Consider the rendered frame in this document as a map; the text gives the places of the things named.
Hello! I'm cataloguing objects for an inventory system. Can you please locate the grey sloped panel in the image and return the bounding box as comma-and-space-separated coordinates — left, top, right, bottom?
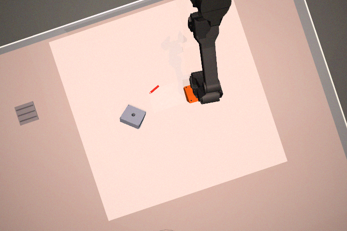
120, 105, 146, 129

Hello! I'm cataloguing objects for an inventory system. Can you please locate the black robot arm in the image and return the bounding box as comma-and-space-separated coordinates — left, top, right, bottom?
188, 0, 232, 104

